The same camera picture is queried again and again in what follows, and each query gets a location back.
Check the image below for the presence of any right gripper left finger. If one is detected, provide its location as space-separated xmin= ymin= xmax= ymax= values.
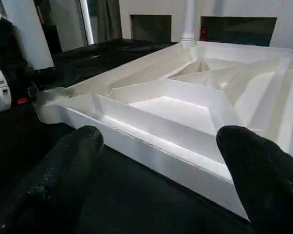
xmin=0 ymin=125 xmax=105 ymax=234

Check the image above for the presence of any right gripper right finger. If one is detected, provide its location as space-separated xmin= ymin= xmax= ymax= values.
xmin=216 ymin=125 xmax=293 ymax=234

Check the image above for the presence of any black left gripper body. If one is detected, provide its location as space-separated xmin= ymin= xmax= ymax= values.
xmin=0 ymin=19 xmax=39 ymax=106

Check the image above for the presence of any white table frame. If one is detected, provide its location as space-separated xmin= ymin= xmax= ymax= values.
xmin=34 ymin=40 xmax=293 ymax=221

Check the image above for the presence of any black work mat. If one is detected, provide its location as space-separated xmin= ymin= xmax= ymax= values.
xmin=0 ymin=38 xmax=259 ymax=234

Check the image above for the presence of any beige curtain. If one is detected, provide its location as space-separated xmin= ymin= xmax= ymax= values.
xmin=94 ymin=0 xmax=124 ymax=41

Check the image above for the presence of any white door frame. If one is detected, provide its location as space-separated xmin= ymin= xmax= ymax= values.
xmin=78 ymin=0 xmax=95 ymax=46

